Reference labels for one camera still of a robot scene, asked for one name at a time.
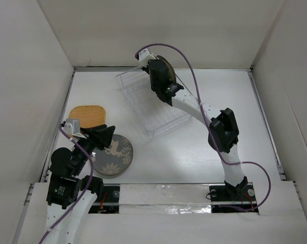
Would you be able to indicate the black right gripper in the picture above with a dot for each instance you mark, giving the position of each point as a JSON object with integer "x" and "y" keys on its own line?
{"x": 149, "y": 60}

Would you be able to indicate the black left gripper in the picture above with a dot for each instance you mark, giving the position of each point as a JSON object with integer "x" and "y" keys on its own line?
{"x": 95, "y": 132}

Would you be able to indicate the cream plate with brown rim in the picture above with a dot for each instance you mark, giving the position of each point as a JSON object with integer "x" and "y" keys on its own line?
{"x": 172, "y": 74}

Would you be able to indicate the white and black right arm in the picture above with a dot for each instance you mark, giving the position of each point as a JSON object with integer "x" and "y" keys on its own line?
{"x": 221, "y": 124}

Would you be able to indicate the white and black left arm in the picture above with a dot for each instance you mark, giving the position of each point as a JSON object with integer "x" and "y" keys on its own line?
{"x": 72, "y": 186}

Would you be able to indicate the orange woven square plate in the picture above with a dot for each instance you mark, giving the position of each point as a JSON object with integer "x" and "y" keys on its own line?
{"x": 89, "y": 115}

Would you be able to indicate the grey reindeer round plate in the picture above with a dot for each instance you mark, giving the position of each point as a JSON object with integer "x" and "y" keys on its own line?
{"x": 115, "y": 159}

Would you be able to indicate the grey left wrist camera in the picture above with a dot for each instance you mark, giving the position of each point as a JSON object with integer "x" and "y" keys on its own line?
{"x": 73, "y": 125}

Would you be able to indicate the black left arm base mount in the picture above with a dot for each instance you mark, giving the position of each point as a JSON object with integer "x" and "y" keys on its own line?
{"x": 108, "y": 201}

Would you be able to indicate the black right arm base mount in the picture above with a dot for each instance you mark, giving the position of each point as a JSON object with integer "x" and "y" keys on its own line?
{"x": 223, "y": 202}

